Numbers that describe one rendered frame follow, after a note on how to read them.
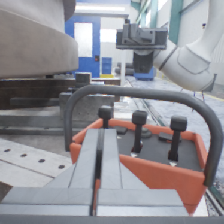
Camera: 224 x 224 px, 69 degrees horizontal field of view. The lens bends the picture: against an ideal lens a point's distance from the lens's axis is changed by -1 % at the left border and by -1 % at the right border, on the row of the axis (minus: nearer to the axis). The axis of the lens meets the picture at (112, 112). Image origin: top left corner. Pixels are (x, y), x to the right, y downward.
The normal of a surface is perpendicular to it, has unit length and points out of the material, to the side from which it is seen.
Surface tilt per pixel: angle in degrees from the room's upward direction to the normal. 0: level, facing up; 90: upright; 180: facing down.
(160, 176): 97
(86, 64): 90
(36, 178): 0
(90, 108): 90
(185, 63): 88
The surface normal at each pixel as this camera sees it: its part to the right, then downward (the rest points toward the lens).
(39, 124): 0.03, 0.29
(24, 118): 0.04, -0.03
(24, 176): 0.04, -0.96
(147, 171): -0.36, 0.37
